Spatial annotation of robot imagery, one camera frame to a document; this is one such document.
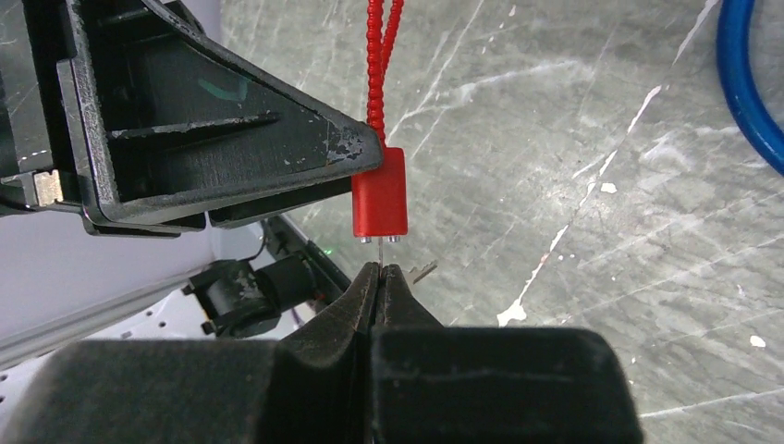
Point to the blue cable lock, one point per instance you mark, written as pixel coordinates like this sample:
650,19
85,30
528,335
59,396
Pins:
735,74

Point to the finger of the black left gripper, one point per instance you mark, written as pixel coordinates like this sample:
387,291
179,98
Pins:
233,216

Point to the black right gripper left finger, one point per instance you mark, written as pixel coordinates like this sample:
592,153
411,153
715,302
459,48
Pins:
309,387

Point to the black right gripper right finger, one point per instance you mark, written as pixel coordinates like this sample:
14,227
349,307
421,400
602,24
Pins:
435,384

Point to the red cable padlock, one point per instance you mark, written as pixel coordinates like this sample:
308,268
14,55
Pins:
379,196

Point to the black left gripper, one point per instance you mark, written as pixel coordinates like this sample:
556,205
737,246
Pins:
164,122

